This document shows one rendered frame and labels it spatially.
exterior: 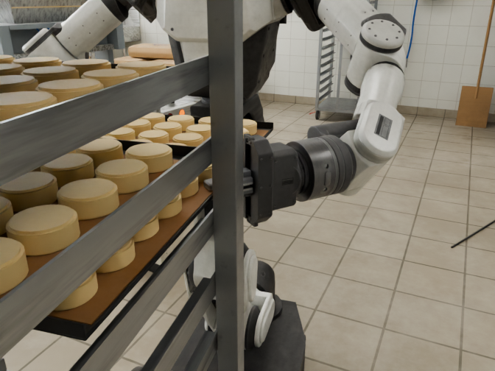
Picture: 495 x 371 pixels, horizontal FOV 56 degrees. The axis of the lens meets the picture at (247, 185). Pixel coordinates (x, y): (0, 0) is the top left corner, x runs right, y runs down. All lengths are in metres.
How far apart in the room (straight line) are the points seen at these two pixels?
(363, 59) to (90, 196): 0.62
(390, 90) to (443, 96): 4.95
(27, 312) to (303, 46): 5.79
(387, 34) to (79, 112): 0.67
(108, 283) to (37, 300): 0.14
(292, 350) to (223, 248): 1.16
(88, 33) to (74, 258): 0.97
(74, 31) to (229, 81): 0.79
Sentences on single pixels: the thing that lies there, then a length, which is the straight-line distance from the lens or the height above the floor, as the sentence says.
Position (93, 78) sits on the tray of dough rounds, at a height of 1.24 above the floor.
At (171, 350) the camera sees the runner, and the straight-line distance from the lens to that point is 0.51.
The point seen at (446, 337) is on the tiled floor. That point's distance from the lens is 2.16.
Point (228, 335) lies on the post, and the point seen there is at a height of 0.89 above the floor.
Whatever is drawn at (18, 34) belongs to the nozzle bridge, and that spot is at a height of 1.13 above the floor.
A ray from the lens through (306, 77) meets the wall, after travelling 6.03.
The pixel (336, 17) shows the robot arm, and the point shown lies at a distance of 0.99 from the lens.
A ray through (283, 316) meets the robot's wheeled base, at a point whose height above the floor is 0.17.
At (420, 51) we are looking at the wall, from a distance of 5.72.
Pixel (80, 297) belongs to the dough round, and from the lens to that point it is 0.40.
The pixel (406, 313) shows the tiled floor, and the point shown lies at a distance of 2.23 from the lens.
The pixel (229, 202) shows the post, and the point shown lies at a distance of 0.54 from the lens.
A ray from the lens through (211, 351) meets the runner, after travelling 0.65.
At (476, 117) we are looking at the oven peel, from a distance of 5.51.
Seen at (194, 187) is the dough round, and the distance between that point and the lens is 0.58.
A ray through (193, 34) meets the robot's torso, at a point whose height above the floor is 1.22.
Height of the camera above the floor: 1.31
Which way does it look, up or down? 22 degrees down
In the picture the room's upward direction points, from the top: straight up
